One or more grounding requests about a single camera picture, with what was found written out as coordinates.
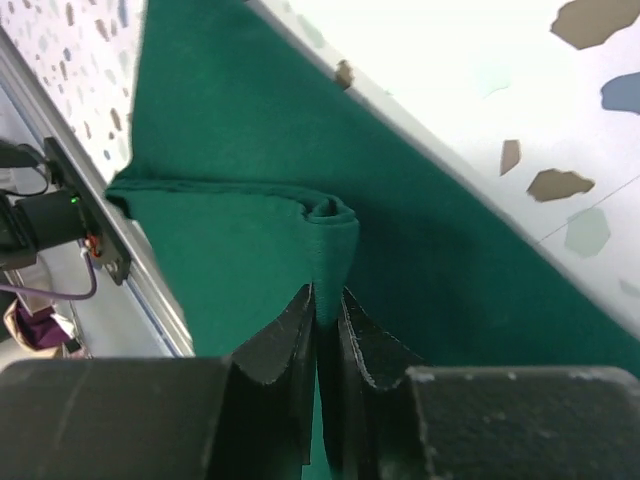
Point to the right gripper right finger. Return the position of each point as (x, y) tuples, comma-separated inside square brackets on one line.
[(373, 412)]

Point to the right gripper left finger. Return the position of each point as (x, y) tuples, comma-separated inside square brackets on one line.
[(281, 357)]

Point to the green surgical cloth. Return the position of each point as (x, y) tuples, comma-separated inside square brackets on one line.
[(254, 173)]

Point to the aluminium rail frame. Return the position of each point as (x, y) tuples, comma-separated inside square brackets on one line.
[(140, 317)]

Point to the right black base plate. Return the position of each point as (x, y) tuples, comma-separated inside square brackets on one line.
[(105, 245)]

